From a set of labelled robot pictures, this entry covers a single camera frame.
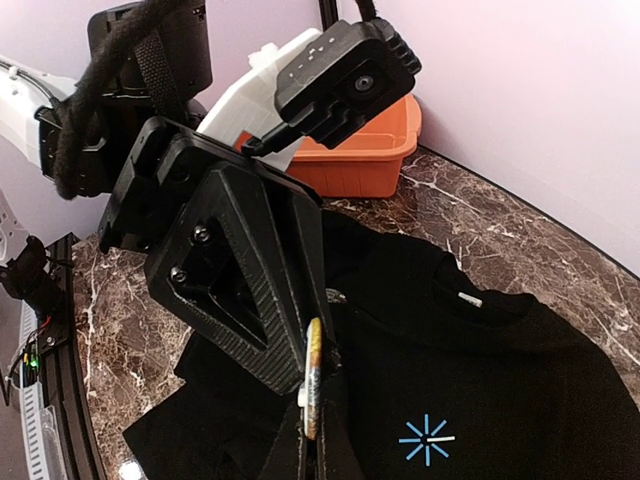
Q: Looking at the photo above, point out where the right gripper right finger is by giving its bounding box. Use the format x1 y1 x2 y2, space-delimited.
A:
315 371 365 480

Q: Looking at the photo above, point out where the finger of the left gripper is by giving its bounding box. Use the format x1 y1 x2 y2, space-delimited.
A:
259 178 334 373

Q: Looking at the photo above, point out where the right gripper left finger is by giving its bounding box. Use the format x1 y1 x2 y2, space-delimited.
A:
258 401 307 480

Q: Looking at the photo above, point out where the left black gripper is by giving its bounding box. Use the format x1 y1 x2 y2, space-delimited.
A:
98 116 321 395

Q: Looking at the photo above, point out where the black t-shirt with blue logo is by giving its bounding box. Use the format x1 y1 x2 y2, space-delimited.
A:
124 211 639 479

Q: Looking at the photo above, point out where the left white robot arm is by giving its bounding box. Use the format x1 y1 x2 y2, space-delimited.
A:
1 1 345 396

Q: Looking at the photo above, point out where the orange plastic tub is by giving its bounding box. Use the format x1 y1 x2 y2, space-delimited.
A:
264 94 422 198

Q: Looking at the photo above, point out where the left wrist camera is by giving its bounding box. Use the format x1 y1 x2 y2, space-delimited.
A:
196 0 424 156

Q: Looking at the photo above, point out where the left black frame post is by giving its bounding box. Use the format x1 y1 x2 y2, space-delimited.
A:
318 0 340 30

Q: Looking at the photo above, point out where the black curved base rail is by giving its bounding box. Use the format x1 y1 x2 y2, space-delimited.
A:
0 232 106 480

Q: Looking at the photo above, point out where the white slotted cable duct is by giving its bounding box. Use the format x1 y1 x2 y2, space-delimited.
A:
18 302 67 480

